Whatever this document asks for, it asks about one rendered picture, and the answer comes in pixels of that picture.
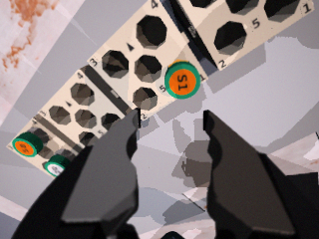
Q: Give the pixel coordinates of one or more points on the grey bench mat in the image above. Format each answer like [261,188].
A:
[269,96]

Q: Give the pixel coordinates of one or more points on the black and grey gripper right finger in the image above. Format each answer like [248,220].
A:
[248,193]

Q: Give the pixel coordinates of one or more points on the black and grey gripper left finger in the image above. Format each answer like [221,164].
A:
[94,194]

